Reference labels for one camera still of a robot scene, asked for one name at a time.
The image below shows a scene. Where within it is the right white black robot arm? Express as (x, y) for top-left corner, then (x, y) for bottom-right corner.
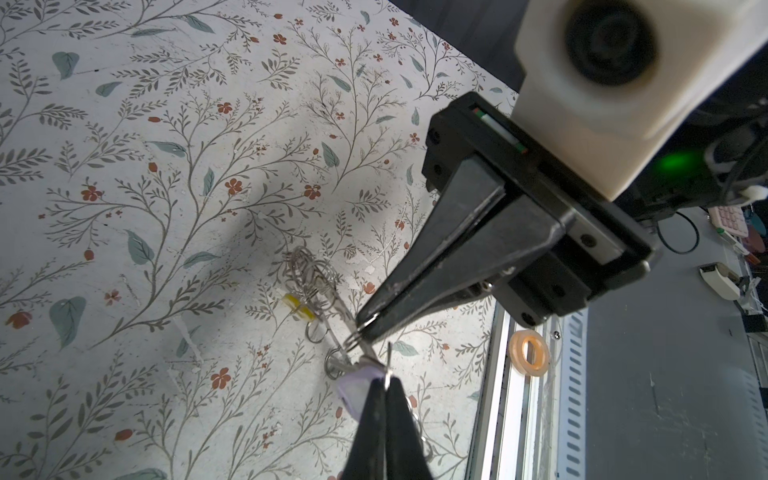
(350, 50), (767, 344)

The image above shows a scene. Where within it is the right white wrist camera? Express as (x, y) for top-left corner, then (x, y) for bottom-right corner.
(512, 1), (767, 200)

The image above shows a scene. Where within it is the purple capped key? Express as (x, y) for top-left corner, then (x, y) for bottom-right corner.
(336, 364), (386, 422)

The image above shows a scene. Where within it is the large metal ring with keyrings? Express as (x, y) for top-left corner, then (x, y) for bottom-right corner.
(281, 245), (434, 463)

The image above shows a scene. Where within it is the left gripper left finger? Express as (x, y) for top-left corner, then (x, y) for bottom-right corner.
(342, 379), (386, 480)

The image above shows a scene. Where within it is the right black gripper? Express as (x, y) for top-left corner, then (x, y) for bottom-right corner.
(356, 92), (656, 343)

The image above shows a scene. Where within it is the white calculator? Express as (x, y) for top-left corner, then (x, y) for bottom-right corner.
(708, 206), (749, 238)

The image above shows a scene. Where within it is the yellow capped key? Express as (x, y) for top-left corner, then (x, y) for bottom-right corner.
(281, 293), (317, 323)

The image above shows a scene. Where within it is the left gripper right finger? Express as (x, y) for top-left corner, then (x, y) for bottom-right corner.
(385, 377), (433, 480)

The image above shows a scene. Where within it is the roll of tape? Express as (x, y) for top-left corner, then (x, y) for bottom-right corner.
(507, 329), (550, 377)

